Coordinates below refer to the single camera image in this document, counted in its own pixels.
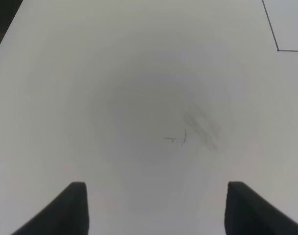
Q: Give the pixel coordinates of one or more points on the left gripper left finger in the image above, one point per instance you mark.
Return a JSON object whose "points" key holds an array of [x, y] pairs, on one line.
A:
{"points": [[67, 214]]}

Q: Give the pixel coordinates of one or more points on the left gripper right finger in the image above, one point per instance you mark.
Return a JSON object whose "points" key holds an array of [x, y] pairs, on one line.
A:
{"points": [[247, 213]]}

